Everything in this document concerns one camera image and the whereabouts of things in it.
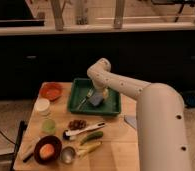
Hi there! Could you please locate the silver fork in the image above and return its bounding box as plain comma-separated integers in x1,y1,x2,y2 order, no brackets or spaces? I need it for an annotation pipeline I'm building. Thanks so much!
77,89,93,110

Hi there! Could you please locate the black table leg bar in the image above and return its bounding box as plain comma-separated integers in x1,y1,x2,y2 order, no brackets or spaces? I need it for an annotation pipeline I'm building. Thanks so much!
9,121,27,171

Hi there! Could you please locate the black handled knife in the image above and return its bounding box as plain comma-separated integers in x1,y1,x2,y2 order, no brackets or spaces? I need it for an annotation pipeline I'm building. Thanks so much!
22,145,35,162

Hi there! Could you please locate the orange fruit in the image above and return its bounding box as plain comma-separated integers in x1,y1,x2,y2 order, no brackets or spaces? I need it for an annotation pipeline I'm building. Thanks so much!
39,144,54,160

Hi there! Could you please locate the silver metal cup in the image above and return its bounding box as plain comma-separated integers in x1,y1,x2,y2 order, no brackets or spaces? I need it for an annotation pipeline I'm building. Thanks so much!
60,146,76,164

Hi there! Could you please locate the orange bowl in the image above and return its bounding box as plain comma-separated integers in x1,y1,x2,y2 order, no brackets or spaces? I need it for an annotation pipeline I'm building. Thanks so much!
39,82,62,101

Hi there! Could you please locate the white round container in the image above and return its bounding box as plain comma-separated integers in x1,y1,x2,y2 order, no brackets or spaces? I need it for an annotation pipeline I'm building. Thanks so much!
34,98,50,116

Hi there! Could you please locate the brown food pile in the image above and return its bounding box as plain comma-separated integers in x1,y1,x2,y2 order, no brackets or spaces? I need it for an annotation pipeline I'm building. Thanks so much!
68,120,87,130

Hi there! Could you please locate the blue sponge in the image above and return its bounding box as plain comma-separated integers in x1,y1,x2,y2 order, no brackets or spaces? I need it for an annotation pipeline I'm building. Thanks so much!
89,92,104,107

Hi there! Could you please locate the green plastic tray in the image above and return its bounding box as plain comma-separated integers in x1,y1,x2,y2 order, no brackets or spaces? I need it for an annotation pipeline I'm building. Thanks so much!
67,78,121,117

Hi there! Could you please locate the green plastic cup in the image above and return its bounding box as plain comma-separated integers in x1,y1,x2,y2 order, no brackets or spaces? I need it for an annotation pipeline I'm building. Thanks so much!
41,119,56,135

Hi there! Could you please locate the green vegetable piece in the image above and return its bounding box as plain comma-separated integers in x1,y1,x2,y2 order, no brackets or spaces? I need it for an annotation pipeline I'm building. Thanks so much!
80,131,103,145

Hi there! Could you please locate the blue gray cloth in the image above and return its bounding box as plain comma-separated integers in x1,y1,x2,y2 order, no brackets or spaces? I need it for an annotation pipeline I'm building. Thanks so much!
124,115,137,129

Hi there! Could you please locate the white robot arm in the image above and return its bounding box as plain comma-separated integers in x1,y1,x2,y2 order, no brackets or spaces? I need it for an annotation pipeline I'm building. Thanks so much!
87,58,192,171

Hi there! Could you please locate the yellow vegetable piece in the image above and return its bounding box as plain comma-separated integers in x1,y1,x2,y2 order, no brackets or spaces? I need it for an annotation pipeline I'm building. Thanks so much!
77,141,102,157

